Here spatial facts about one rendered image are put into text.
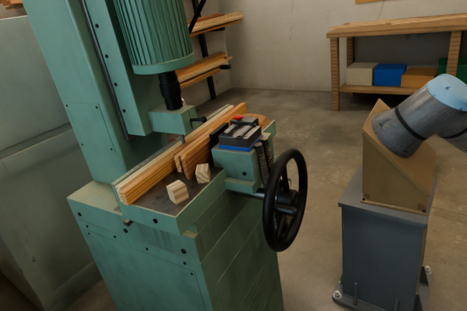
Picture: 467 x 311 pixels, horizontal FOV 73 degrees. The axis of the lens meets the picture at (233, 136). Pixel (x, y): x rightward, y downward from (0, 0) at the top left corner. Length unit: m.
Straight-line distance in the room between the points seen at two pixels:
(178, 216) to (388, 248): 0.90
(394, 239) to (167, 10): 1.11
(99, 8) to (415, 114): 1.01
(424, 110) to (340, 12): 3.00
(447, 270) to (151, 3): 1.74
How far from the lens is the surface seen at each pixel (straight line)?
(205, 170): 0.86
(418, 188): 1.26
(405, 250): 1.41
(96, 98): 1.04
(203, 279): 0.97
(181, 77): 3.56
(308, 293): 1.73
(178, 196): 0.82
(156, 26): 0.85
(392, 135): 1.21
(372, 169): 1.25
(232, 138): 0.87
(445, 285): 1.87
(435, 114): 1.17
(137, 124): 1.02
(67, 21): 1.03
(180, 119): 0.93
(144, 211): 0.86
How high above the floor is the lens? 1.36
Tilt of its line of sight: 24 degrees down
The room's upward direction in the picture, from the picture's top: 10 degrees counter-clockwise
